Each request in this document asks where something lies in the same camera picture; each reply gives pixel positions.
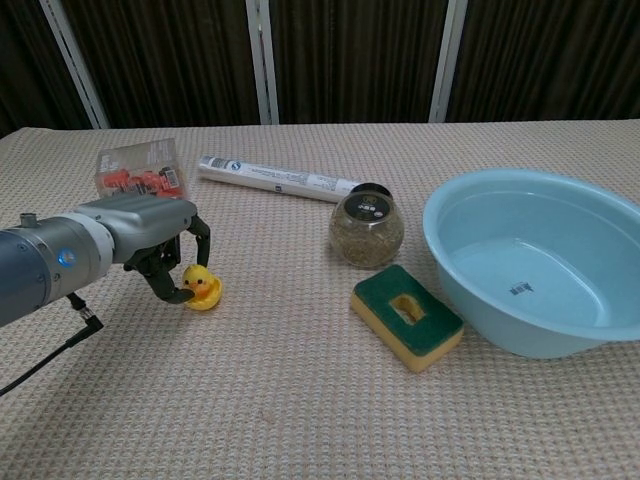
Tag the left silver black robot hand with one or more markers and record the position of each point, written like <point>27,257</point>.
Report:
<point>145,222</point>

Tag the small yellow toy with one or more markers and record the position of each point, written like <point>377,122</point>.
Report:
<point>196,280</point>

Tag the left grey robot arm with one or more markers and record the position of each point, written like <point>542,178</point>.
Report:
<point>30,270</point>

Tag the glass spice jar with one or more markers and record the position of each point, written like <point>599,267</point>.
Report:
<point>365,240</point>

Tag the clear box with red items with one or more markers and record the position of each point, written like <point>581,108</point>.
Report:
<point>145,165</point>

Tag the white printed tube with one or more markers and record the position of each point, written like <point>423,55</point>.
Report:
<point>260,175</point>

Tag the beige woven tablecloth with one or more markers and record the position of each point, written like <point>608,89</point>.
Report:
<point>300,400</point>

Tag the black pleated curtain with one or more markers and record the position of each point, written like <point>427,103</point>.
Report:
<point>350,60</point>

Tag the green yellow sponge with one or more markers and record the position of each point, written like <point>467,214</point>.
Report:
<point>435,325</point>

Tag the light blue plastic basin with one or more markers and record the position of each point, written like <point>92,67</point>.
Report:
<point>500,310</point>

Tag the white metal frame post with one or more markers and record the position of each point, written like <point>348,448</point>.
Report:
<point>262,60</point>
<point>448,60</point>
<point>76,60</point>

